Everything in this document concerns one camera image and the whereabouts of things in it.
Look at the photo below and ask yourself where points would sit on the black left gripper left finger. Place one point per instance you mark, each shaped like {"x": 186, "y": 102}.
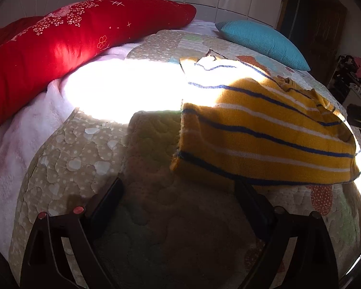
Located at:
{"x": 101, "y": 208}

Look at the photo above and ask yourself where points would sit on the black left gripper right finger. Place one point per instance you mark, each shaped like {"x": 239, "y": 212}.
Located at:
{"x": 268, "y": 222}

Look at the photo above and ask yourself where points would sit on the yellow striped knit sweater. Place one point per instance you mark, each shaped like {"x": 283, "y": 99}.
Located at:
{"x": 239, "y": 121}

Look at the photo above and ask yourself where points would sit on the patchwork heart quilt bedspread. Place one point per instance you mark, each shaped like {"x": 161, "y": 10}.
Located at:
{"x": 83, "y": 154}

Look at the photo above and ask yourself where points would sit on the pink fleece blanket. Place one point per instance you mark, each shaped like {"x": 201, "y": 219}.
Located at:
{"x": 91, "y": 88}

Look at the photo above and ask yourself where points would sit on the white shelf unit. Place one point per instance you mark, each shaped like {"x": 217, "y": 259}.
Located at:
{"x": 346, "y": 88}

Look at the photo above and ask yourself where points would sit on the long red pillow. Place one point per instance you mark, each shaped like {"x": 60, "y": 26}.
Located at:
{"x": 73, "y": 35}

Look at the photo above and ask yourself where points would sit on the turquoise knit pillow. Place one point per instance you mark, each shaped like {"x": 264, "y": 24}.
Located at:
{"x": 264, "y": 40}

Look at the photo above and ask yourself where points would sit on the dark wooden door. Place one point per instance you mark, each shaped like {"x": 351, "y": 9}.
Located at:
{"x": 315, "y": 27}

